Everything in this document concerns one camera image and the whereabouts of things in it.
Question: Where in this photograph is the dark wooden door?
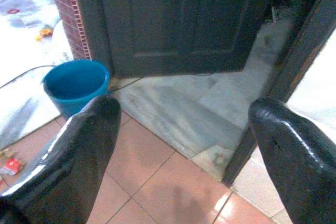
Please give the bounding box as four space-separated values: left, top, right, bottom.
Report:
97 0 274 78

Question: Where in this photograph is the blue plastic bucket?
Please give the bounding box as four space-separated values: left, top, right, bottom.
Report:
41 60 111 119

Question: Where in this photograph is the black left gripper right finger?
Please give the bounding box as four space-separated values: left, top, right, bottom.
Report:
248 97 336 224

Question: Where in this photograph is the yellow orange toy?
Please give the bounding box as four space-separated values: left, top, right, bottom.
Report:
36 26 53 41

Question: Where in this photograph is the red white snack wrapper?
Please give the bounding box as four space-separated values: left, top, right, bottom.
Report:
0 157 23 177

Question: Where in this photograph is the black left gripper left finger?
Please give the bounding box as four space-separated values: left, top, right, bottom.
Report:
0 95 122 224

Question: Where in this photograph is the black floor cable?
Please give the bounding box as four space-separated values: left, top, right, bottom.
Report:
0 64 213 91

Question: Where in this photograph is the dark wooden door post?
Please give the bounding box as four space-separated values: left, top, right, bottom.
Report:
222 0 336 187

